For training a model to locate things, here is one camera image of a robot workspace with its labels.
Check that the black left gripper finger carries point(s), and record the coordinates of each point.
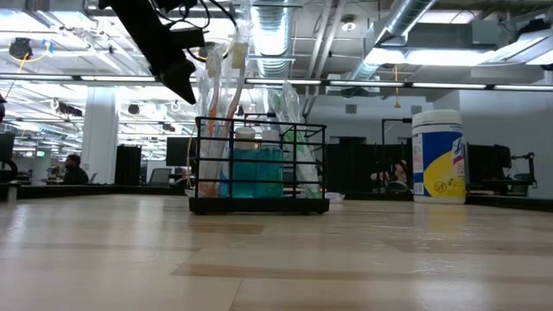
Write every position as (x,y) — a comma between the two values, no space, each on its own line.
(183,80)

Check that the teal mouthwash bottle white cap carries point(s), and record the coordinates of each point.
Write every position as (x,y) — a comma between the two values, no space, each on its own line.
(245,177)
(270,177)

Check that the purple toothbrush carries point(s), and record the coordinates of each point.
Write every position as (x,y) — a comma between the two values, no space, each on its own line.
(337,198)

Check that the black monitor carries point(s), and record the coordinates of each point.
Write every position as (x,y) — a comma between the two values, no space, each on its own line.
(179,151)

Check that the grey office chair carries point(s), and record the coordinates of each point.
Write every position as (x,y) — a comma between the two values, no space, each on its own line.
(160,176)

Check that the white pillar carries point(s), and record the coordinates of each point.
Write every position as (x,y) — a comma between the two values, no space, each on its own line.
(99,138)

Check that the black cabinet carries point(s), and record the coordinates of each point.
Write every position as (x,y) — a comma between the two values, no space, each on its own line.
(128,166)

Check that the black ceiling device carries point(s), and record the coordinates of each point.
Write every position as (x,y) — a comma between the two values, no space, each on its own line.
(20,48)

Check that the person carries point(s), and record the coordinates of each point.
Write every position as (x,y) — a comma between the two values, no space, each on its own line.
(399,170)
(74,175)

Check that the disinfecting wipes canister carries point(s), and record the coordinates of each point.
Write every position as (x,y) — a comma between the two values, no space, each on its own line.
(436,173)

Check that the black workstation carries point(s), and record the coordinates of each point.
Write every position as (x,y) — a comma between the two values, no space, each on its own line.
(488,164)

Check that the silver ventilation duct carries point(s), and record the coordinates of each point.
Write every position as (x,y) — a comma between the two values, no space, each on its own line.
(272,34)

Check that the slanted silver duct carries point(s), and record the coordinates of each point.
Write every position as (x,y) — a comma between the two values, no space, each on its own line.
(402,17)

